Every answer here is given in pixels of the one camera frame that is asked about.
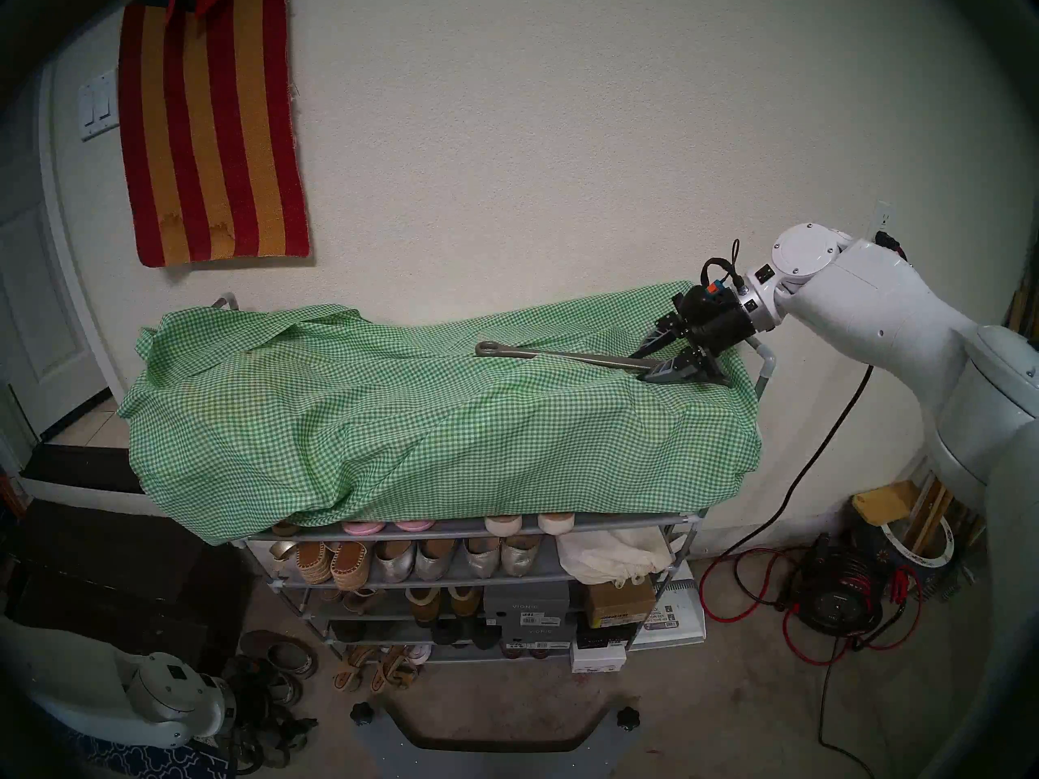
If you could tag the white wall outlet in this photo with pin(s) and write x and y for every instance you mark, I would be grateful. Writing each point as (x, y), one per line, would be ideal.
(883, 216)

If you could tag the grey Vionic shoe box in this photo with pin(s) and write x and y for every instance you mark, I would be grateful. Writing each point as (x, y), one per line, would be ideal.
(528, 603)
(536, 635)

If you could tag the black base knob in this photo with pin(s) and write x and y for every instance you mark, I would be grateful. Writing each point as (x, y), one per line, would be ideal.
(628, 718)
(363, 714)

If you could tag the pink shoe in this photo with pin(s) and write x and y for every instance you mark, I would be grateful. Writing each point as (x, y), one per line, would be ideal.
(364, 529)
(416, 526)

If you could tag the white soled shoe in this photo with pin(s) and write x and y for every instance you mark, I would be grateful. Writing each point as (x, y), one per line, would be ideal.
(557, 523)
(503, 524)

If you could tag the black shoe box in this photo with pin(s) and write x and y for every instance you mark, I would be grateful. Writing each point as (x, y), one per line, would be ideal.
(602, 635)

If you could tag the brown cardboard box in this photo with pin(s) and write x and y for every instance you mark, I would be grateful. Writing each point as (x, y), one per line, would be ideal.
(618, 604)

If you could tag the yellow cardboard box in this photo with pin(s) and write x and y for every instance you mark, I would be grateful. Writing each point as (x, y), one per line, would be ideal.
(883, 503)

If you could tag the dark bucket with white rim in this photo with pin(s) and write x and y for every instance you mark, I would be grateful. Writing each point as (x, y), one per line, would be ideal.
(929, 557)

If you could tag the small white box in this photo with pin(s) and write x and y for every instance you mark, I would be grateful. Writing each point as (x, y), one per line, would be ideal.
(598, 660)

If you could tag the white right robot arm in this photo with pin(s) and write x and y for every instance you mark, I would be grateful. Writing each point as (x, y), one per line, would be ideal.
(877, 315)

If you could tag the grey robot base platform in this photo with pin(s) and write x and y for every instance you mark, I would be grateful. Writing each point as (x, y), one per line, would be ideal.
(377, 757)

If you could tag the grey metal shoe rack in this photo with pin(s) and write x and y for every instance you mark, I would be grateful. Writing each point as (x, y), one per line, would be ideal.
(454, 583)

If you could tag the blue patterned rug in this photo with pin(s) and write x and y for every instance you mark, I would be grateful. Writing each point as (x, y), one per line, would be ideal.
(146, 765)

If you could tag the yellow wooden stick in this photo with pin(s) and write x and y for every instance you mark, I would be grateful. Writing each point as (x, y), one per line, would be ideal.
(933, 505)

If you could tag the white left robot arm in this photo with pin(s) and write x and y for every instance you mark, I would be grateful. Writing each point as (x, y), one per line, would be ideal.
(65, 688)

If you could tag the dark brown trunk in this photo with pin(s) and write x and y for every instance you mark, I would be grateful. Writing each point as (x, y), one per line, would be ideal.
(105, 583)

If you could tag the cream cloth bag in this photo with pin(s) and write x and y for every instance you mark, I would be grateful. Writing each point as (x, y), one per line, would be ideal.
(613, 558)

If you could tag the tan and dark shoe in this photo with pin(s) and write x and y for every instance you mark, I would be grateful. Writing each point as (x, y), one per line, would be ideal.
(463, 603)
(420, 607)

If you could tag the flat white labelled box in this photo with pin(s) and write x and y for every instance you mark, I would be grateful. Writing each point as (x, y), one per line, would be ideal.
(678, 619)

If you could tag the tan espadrille sandal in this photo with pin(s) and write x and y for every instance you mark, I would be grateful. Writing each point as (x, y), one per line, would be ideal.
(308, 560)
(351, 565)

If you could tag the long grey metal shoehorn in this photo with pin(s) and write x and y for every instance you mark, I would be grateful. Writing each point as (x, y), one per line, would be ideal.
(568, 358)

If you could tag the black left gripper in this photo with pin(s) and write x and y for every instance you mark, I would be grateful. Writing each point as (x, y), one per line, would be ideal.
(256, 704)

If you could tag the silver flat shoe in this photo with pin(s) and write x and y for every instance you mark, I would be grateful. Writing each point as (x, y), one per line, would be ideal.
(394, 562)
(436, 560)
(521, 556)
(483, 558)

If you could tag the white sneaker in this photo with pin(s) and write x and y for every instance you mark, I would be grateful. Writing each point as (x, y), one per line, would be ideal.
(416, 654)

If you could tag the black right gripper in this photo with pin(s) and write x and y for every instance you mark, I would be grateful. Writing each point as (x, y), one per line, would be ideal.
(714, 319)

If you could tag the green white gingham cloth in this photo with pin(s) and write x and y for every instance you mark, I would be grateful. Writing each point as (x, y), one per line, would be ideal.
(381, 428)

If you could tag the white light switch plate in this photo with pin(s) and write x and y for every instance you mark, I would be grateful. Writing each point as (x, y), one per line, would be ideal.
(99, 104)

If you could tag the red yellow striped wall rug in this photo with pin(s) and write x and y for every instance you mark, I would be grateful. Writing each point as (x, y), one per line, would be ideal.
(215, 136)

